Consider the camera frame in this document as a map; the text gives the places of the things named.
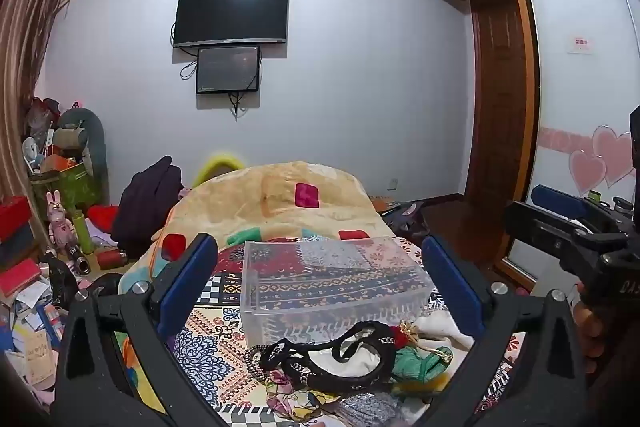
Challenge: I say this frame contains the small black wall monitor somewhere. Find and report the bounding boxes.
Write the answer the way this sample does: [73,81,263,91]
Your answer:
[195,45,262,95]

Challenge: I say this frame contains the brown striped curtain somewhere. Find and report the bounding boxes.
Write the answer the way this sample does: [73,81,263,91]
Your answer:
[0,0,80,204]

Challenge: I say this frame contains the green bottle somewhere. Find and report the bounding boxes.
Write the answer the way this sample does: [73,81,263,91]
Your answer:
[71,212,95,256]

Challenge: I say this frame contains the black monitor cable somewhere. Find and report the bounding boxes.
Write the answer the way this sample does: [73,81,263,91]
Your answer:
[228,91,249,121]

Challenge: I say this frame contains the grey glitter cloth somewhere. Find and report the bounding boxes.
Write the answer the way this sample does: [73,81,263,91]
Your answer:
[334,390,403,427]

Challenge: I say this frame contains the pile of papers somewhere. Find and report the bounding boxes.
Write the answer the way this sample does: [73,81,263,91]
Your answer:
[0,276,77,404]

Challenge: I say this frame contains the brown wooden door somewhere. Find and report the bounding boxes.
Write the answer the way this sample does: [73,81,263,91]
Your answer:
[466,0,532,267]

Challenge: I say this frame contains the floral cloth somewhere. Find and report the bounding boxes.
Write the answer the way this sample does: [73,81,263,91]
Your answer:
[264,368,346,426]

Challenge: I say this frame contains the black wall television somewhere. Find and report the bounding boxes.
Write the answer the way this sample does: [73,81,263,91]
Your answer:
[172,0,290,50]

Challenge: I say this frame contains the black and white hair tie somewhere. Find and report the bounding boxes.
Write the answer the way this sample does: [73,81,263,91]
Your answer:
[243,345,272,384]

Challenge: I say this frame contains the green cloth scrunchie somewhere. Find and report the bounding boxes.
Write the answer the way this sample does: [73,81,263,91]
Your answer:
[389,345,454,394]

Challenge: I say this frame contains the red thermos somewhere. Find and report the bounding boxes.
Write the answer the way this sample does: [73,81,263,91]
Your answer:
[96,247,127,269]

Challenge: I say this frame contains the clear plastic storage box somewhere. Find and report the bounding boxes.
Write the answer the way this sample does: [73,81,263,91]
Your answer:
[239,236,435,347]

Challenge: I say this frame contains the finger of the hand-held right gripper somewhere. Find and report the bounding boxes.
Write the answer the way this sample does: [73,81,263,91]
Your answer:
[503,201,626,258]
[530,184,632,222]

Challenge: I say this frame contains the beige patchwork blanket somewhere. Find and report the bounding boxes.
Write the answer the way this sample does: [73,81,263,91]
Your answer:
[119,161,402,300]

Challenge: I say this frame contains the frosted wardrobe sliding door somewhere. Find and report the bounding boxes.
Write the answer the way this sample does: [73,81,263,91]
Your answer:
[494,0,640,290]

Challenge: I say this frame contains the pink heart stickers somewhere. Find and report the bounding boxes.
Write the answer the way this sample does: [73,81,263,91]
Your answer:
[568,125,637,198]

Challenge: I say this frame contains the white cloth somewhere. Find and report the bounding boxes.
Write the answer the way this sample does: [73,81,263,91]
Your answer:
[309,307,476,389]

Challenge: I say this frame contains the black and silver flask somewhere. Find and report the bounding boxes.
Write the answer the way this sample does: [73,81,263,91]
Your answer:
[64,242,91,277]

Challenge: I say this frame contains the pink rabbit doll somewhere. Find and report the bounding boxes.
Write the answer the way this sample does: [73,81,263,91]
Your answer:
[45,189,79,258]

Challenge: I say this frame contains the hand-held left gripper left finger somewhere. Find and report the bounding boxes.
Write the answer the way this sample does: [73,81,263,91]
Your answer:
[52,232,236,427]

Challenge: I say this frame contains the red heart pillow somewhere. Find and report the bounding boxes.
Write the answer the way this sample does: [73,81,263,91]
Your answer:
[87,204,121,233]

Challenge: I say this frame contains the green cardboard box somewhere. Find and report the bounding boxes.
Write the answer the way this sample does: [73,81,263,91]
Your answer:
[30,161,101,214]

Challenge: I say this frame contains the dark bag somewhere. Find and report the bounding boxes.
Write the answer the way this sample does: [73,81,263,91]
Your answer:
[379,201,427,239]

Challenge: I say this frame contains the black jacket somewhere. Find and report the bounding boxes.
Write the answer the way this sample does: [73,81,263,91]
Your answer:
[110,155,184,261]

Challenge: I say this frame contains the stack of red boxes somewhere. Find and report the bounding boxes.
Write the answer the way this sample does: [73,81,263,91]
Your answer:
[0,195,35,258]

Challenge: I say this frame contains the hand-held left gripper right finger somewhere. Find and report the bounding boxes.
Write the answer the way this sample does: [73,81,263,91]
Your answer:
[419,235,591,427]

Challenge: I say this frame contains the person's right hand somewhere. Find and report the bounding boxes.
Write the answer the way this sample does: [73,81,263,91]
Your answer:
[572,282,619,375]

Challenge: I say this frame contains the red and gold hair clip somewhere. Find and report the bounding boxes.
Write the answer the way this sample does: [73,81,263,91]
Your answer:
[389,320,422,351]

